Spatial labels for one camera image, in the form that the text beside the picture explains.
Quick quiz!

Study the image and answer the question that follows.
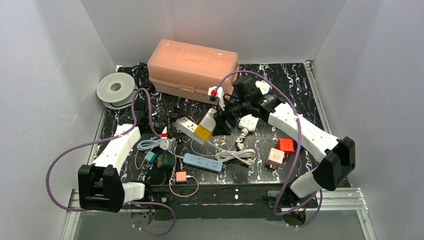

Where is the white long power strip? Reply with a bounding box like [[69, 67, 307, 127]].
[[238, 114, 259, 133]]

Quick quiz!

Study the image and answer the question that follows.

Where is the light blue cable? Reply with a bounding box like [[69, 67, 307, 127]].
[[136, 138, 185, 160]]

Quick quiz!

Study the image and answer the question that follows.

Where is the white cube charger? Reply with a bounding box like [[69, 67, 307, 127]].
[[199, 108, 217, 132]]

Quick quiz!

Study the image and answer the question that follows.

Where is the teal plug adapter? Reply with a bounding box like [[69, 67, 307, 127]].
[[144, 151, 158, 164]]

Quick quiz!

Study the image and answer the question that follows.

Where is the white twisted cord with plug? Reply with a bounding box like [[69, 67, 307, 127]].
[[235, 128, 250, 151]]

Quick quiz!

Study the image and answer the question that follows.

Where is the white usb charging hub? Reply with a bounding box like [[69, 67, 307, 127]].
[[172, 117, 205, 145]]

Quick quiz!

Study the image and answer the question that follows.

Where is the dark green cube charger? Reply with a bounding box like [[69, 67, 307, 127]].
[[157, 151, 176, 170]]

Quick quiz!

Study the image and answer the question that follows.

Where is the white power cord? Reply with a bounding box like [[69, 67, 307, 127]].
[[215, 148, 257, 167]]

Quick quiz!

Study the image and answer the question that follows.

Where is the light blue power strip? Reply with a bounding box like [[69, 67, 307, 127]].
[[182, 153, 224, 173]]

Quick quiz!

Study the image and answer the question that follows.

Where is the pink translucent plastic storage box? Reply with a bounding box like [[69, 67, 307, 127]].
[[147, 39, 239, 103]]

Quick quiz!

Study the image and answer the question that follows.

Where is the pink plug adapter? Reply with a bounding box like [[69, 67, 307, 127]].
[[265, 148, 285, 170]]

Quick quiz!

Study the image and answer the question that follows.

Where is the red cube socket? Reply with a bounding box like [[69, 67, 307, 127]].
[[276, 138, 295, 158]]

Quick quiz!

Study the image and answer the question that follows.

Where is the small pink usb charger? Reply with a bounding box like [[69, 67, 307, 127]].
[[175, 171, 188, 184]]

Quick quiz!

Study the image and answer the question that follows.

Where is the yellow cube socket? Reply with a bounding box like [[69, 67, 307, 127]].
[[194, 125, 212, 142]]

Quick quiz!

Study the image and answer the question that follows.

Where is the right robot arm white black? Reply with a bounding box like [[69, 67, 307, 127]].
[[209, 76, 356, 201]]

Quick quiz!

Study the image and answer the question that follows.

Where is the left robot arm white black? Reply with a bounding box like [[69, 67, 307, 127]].
[[77, 99, 152, 213]]

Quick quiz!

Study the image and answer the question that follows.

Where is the grey filament spool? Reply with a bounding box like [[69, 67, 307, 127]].
[[96, 72, 138, 110]]

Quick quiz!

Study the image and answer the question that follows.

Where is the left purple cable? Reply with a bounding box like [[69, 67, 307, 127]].
[[45, 87, 177, 237]]

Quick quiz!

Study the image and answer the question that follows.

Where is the purple cable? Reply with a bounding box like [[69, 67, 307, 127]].
[[45, 87, 177, 237], [211, 70, 324, 229]]

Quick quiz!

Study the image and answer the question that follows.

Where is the thin pink usb cable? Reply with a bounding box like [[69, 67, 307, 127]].
[[134, 149, 200, 198]]

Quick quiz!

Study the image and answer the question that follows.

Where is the thin white usb cable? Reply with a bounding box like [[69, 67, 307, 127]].
[[190, 129, 243, 158]]

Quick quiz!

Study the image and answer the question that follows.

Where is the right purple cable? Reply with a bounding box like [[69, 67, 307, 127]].
[[211, 70, 324, 229]]

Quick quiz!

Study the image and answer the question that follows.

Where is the aluminium frame rail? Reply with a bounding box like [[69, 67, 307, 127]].
[[67, 188, 369, 213]]

